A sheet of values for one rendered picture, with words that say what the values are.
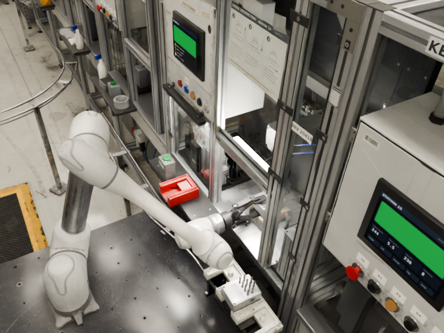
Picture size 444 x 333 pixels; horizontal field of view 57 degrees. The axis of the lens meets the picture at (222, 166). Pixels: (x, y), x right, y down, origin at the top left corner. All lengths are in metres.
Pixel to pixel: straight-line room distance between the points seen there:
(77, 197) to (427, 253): 1.24
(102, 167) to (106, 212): 1.87
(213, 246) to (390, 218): 0.73
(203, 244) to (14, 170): 2.59
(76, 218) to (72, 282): 0.25
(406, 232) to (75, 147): 0.98
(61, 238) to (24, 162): 2.12
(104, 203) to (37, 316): 1.50
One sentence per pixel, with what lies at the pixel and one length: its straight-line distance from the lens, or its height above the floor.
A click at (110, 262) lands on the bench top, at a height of 0.68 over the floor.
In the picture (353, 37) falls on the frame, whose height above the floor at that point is 1.96.
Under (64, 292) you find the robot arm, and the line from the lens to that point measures 1.79.
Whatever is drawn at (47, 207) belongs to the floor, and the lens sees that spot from 3.41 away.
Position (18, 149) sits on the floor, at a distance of 4.09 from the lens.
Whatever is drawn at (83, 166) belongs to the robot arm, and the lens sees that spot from 1.37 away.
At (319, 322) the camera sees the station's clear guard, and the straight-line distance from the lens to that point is 1.60.
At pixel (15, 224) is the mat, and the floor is 0.01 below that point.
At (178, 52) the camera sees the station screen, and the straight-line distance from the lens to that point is 1.74.
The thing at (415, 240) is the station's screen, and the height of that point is 1.63.
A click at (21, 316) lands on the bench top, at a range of 2.02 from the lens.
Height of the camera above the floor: 2.31
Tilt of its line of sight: 40 degrees down
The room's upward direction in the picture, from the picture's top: 3 degrees clockwise
